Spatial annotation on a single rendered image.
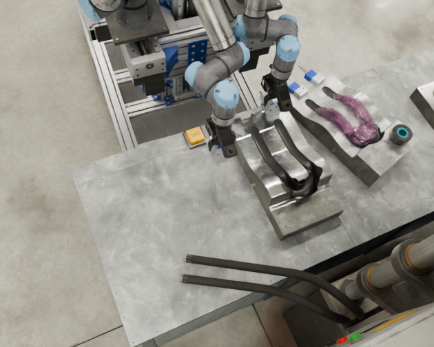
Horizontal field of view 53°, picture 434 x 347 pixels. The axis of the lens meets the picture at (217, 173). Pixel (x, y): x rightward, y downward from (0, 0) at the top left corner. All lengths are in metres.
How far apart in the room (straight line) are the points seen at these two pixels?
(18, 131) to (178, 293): 1.69
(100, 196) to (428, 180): 1.32
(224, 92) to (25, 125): 1.82
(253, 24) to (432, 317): 1.05
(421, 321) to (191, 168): 1.04
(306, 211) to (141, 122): 1.24
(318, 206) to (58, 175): 1.58
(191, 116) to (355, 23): 1.60
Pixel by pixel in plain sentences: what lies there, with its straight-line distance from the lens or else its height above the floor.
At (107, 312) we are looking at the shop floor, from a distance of 2.39.
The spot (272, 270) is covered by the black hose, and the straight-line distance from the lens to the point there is 1.51.
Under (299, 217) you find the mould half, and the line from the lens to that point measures 1.63.
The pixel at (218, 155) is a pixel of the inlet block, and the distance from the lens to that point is 1.57.
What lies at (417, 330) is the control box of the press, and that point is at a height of 1.47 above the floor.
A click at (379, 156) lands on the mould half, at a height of 0.91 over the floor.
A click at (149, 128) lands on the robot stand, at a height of 0.21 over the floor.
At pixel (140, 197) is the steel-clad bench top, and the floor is 0.80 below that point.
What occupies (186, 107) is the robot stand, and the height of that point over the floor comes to 0.21.
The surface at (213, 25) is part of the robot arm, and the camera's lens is 1.38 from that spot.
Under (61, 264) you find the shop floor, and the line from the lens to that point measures 2.49.
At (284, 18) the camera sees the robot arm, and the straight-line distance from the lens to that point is 1.62.
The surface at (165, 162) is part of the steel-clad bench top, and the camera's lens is 1.73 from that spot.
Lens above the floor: 2.34
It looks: 64 degrees down
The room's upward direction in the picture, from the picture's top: 10 degrees clockwise
